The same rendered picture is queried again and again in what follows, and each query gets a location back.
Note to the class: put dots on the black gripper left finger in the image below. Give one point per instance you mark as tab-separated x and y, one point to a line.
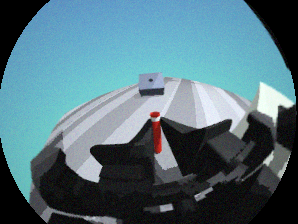
138	151

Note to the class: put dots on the red peg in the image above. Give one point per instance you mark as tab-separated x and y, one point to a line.
156	120

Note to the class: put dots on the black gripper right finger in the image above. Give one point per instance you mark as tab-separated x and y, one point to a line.
187	142

